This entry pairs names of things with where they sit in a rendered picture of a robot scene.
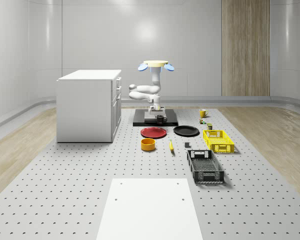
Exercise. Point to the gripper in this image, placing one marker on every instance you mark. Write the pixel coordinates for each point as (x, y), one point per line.
(155, 109)

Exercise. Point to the black mug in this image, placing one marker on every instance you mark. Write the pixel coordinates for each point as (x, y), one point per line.
(160, 120)

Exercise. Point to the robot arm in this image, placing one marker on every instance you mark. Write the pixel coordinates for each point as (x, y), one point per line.
(155, 80)

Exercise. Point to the black stove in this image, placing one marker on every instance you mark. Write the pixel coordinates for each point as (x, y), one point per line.
(139, 118)

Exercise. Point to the red plate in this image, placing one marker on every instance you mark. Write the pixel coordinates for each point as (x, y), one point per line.
(153, 132)

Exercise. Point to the yellow bowl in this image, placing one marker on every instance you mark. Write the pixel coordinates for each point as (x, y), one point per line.
(148, 146)

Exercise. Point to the black plate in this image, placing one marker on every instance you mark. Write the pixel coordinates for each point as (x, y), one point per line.
(186, 130)

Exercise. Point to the banana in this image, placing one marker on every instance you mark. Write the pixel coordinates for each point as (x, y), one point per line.
(171, 146)

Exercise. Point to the yellow mug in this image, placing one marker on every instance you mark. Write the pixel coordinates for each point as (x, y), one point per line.
(202, 113)

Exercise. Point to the grey cube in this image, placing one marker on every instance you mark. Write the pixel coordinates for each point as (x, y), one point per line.
(187, 145)

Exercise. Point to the puzzle cube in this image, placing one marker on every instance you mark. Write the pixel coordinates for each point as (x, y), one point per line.
(202, 122)

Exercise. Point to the flat-sided can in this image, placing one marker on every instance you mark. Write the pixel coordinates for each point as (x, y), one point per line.
(209, 126)

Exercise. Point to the white cabinet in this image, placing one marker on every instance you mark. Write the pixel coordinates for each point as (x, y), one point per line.
(85, 110)

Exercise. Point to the yellow basket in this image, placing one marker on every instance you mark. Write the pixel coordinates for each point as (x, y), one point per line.
(218, 147)

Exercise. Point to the dark grey basket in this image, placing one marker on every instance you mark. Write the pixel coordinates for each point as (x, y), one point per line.
(209, 175)

